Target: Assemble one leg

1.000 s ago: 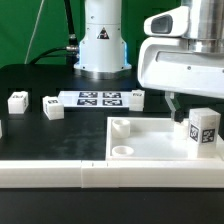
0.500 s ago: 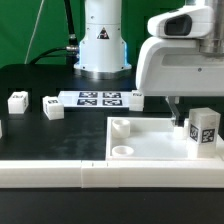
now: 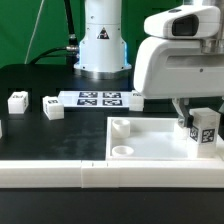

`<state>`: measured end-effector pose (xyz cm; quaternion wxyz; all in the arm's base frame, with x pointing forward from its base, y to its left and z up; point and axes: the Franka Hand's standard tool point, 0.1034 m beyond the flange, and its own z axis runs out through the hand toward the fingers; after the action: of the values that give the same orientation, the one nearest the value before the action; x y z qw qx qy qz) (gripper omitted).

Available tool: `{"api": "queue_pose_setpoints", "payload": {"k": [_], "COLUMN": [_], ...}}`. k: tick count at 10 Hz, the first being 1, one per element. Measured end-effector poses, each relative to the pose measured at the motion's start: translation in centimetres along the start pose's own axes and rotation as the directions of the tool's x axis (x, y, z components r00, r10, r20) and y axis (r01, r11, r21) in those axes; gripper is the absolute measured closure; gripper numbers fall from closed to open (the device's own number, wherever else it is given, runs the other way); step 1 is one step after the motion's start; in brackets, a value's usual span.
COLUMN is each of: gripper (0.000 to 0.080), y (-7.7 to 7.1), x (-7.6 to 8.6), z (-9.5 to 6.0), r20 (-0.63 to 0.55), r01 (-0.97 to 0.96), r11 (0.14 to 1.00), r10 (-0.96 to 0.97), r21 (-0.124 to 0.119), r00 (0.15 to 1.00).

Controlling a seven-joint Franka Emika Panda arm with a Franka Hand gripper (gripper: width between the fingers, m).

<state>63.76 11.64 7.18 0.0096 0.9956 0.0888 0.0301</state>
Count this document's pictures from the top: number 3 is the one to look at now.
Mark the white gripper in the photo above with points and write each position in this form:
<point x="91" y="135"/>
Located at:
<point x="177" y="69"/>

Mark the white square tabletop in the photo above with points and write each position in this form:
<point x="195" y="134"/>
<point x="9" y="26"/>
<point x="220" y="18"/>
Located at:
<point x="133" y="138"/>

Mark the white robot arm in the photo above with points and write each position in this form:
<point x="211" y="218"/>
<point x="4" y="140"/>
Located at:
<point x="103" y="52"/>

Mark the white L-shaped obstacle fence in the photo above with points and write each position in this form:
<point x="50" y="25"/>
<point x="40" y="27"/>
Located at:
<point x="111" y="173"/>

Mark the white marker base plate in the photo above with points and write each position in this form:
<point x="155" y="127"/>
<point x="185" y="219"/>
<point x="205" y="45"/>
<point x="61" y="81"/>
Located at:
<point x="94" y="99"/>

